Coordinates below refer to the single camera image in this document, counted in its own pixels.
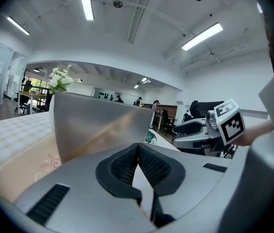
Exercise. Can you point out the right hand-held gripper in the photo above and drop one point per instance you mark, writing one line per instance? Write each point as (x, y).
(231, 127)

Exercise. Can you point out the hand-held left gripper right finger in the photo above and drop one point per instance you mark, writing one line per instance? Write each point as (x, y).
(190, 178)

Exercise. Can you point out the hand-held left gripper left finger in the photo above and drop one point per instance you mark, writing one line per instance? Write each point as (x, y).
(78, 198)

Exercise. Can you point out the clear plastic tray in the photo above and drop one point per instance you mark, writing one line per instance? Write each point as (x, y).
(83, 115)

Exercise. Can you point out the person's right forearm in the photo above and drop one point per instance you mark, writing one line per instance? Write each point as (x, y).
(256, 135)

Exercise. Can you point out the green and white small object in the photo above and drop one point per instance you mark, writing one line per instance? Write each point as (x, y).
(151, 137)

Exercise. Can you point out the pale checked tablecloth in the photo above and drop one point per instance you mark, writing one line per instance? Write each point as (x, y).
(10, 139)

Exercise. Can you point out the long ceiling light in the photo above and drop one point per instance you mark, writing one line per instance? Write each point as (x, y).
(86, 1)
(202, 36)
(18, 25)

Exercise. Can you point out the wooden desk with white legs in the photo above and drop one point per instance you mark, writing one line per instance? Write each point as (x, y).
(33, 94)

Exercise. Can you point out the white flower bouquet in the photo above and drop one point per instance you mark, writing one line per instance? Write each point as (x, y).
(59, 81)

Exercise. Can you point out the round ceiling sensor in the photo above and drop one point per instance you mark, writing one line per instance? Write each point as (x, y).
(118, 4)

